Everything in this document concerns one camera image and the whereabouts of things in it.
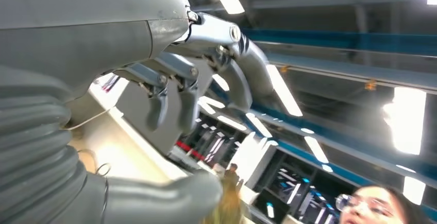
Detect clear-framed eyeglasses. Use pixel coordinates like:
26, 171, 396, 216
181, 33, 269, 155
335, 194, 393, 216

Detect person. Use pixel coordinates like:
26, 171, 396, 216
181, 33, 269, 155
336, 185, 426, 224

